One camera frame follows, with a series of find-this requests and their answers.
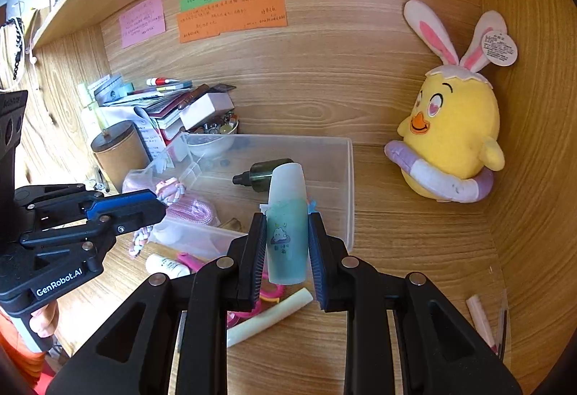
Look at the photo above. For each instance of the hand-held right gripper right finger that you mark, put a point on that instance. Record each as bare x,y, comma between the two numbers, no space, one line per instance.
315,264

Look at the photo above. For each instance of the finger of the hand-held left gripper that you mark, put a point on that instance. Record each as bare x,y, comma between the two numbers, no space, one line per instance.
139,217
119,203

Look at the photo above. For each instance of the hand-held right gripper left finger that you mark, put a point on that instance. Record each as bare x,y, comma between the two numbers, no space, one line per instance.
257,260

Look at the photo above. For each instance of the teal bottle with white cap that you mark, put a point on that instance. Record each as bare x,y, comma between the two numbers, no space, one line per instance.
286,215

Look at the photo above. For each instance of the dark green bottle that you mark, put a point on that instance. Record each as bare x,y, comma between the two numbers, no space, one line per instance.
259,174

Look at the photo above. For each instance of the clear plastic storage box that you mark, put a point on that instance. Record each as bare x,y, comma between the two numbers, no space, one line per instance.
333,178

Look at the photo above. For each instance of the person's left hand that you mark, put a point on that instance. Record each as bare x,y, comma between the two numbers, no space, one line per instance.
43,319

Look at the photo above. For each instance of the pink scissors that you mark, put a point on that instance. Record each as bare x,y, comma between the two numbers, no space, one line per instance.
270,293

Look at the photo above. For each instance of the brown mug with lid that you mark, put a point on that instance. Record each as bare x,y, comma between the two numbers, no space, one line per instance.
119,160

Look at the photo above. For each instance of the white pill bottle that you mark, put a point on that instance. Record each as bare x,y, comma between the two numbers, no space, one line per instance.
164,265

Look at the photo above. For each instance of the pale plastic tube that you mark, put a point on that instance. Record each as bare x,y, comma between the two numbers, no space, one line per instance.
270,318

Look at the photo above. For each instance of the orange clothing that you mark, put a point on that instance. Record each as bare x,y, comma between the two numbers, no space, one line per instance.
18,350

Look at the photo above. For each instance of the white lotion bottle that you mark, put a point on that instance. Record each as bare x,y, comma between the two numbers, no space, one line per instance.
92,122

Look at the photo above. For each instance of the white bowl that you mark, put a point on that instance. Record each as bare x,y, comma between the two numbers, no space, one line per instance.
209,145

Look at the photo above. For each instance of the stack of books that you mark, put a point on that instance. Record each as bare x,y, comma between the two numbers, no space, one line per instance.
157,106

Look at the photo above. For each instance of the yellow-green small bottle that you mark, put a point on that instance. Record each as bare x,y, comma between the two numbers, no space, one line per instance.
84,94

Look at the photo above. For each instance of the red and white marker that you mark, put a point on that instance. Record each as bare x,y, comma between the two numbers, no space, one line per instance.
160,81

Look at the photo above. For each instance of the white small box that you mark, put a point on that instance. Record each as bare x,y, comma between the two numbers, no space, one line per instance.
209,106

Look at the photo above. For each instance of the pink lip balm stick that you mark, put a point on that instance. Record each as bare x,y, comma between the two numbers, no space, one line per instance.
478,314

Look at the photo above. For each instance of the pink sticky note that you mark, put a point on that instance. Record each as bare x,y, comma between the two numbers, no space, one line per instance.
142,21

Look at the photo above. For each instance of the thin dark pen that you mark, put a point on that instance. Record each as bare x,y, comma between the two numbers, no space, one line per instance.
502,323

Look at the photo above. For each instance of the yellow chick plush toy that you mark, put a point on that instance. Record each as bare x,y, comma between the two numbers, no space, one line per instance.
455,124

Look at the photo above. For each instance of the orange sticky note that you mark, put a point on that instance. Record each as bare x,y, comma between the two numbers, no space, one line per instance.
234,19

